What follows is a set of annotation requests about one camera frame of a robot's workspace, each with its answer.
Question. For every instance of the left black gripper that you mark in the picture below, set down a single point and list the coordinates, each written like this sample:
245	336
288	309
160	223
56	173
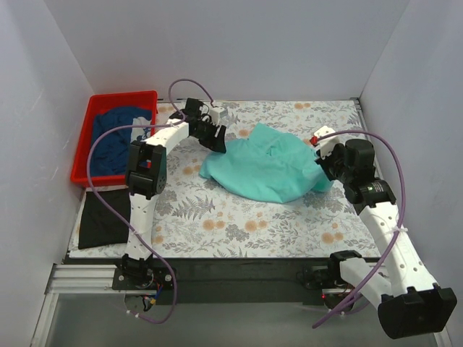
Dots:
210	134

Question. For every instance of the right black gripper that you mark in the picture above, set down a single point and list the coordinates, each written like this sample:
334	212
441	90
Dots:
326	163

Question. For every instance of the mint green t-shirt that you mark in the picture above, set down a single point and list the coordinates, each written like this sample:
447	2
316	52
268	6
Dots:
268	166

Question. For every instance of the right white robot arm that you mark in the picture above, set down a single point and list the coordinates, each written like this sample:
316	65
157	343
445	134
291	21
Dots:
407	297

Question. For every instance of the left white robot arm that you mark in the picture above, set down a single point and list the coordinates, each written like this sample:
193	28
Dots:
146	177

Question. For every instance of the navy blue printed t-shirt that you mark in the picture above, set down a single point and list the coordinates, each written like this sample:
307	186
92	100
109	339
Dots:
111	154

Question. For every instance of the red plastic bin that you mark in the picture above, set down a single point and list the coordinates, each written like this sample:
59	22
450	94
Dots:
100	104

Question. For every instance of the folded black t-shirt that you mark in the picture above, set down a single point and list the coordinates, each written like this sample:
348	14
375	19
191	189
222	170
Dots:
98	225

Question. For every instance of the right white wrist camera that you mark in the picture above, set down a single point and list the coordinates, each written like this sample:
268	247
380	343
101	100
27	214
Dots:
324	141

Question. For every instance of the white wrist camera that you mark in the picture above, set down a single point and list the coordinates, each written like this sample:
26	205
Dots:
216	113
324	141

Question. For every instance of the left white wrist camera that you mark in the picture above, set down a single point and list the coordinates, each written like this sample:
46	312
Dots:
216	113

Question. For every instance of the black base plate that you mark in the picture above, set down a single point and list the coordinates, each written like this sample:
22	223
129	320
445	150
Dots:
234	280

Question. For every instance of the aluminium mounting rail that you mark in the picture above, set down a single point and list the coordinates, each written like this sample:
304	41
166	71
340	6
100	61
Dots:
81	279

